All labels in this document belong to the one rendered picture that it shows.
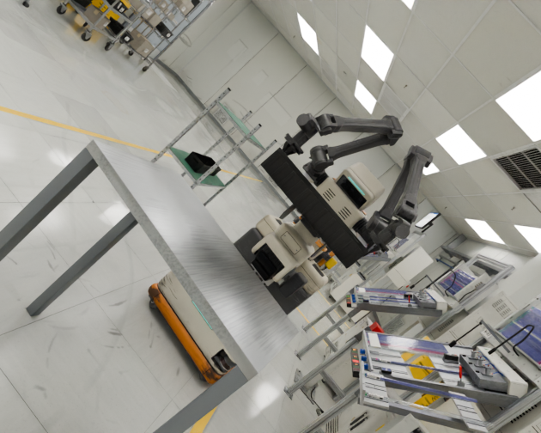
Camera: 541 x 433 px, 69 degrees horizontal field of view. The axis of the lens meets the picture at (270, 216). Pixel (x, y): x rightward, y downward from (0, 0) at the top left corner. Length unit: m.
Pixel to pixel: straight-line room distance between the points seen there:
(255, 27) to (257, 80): 1.46
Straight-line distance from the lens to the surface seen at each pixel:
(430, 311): 3.74
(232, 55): 12.01
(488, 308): 3.85
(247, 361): 0.91
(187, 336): 2.23
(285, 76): 11.52
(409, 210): 1.68
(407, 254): 7.06
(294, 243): 2.06
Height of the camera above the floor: 1.16
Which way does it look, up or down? 9 degrees down
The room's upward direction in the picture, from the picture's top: 49 degrees clockwise
